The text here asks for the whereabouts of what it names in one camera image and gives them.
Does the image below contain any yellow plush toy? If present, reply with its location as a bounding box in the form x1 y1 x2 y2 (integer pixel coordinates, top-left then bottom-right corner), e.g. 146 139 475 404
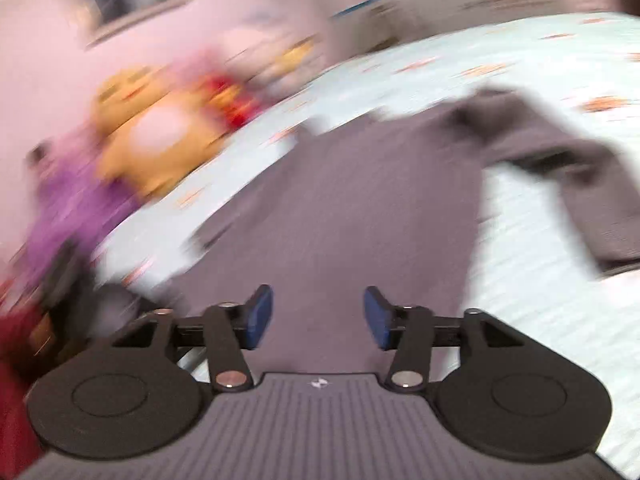
91 64 227 197

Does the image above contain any grey knit sweater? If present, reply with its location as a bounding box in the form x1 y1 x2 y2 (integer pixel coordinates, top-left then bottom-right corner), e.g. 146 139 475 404
185 87 640 377

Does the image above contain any red plush toy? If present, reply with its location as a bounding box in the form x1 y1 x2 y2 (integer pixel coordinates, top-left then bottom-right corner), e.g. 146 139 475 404
199 71 262 129

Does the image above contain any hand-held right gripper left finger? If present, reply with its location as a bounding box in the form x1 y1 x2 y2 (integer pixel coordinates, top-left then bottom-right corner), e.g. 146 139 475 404
107 284 274 394

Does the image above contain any white cat plush toy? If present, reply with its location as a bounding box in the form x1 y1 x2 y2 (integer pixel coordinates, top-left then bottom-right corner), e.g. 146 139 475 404
250 30 332 92

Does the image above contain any teal bee-print bedspread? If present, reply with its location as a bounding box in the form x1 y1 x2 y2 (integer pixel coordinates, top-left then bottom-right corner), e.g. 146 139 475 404
95 10 640 461

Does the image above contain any red cloth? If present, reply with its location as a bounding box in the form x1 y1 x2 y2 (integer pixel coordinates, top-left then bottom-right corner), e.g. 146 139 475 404
0 304 49 480

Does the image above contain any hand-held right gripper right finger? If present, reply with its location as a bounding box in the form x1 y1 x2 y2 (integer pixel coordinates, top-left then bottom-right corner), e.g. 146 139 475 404
363 285 527 394

